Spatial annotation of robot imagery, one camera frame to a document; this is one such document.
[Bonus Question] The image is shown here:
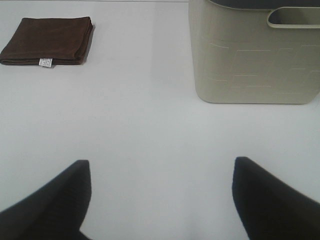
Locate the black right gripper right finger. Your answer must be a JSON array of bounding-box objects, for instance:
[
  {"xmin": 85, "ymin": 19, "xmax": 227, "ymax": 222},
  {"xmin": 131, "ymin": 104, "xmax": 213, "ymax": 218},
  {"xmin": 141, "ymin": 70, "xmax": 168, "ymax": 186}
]
[{"xmin": 231, "ymin": 156, "xmax": 320, "ymax": 240}]

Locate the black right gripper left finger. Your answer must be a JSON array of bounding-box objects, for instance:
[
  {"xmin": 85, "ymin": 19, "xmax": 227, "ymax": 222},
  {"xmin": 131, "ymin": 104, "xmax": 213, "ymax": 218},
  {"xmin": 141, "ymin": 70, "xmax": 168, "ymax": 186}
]
[{"xmin": 0, "ymin": 160, "xmax": 92, "ymax": 240}]

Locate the beige plastic bin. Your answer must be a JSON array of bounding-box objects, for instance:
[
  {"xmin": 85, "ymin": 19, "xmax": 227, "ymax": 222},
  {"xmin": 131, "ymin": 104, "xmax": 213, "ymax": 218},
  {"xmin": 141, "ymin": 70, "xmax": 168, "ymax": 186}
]
[{"xmin": 188, "ymin": 0, "xmax": 320, "ymax": 105}]

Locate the folded brown towel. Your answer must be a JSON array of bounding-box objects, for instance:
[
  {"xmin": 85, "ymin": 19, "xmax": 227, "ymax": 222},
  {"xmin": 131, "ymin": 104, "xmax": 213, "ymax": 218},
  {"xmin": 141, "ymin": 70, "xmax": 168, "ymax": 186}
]
[{"xmin": 0, "ymin": 16, "xmax": 93, "ymax": 66}]

